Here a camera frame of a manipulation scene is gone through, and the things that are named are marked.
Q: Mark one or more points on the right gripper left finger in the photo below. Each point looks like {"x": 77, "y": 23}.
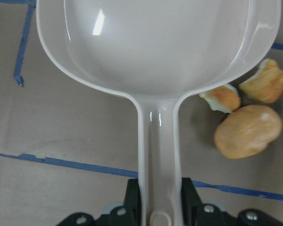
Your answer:
{"x": 127, "y": 214}

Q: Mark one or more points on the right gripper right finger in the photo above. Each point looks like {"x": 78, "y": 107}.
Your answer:
{"x": 198, "y": 213}

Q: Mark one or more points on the large orange peel piece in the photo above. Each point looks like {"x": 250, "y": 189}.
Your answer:
{"x": 247, "y": 131}

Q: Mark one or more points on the orange peel piece white pith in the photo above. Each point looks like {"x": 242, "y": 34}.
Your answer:
{"x": 225, "y": 98}

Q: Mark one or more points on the small orange peel piece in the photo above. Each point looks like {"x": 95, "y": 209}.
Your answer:
{"x": 266, "y": 85}

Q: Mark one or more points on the beige plastic dustpan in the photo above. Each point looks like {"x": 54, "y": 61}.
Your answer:
{"x": 156, "y": 53}

